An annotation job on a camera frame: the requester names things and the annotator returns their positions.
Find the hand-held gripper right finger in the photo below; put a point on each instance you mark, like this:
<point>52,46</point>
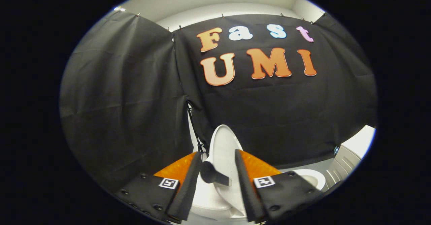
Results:
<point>249,191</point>

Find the white drawer cabinet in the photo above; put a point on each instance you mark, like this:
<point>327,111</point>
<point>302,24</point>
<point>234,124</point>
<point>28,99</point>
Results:
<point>360,140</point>

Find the small ceiling light panel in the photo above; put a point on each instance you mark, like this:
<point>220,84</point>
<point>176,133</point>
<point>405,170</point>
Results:
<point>119,8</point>

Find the white toilet lid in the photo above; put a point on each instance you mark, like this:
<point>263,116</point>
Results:
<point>224,144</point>

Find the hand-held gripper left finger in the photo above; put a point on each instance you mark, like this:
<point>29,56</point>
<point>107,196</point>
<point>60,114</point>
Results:
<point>183,191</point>

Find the black backdrop cloth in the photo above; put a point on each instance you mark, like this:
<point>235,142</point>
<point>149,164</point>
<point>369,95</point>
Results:
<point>269,117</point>

